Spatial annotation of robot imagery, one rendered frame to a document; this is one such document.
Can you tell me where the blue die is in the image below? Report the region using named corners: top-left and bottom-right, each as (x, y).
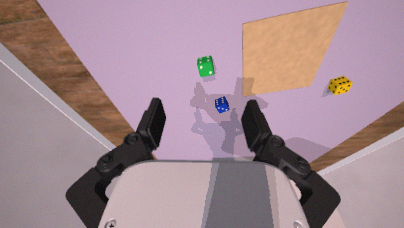
top-left (215, 96), bottom-right (230, 113)

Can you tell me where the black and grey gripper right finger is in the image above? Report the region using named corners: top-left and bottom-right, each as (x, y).
top-left (241, 100), bottom-right (341, 228)

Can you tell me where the green die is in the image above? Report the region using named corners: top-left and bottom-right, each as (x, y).
top-left (197, 55), bottom-right (214, 77)

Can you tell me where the yellow die with black pips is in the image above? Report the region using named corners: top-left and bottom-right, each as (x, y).
top-left (328, 76), bottom-right (353, 95)

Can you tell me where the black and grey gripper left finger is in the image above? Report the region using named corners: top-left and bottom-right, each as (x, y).
top-left (65, 98), bottom-right (166, 228)

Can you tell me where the tan mat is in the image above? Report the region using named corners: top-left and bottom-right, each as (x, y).
top-left (242, 1), bottom-right (348, 96)

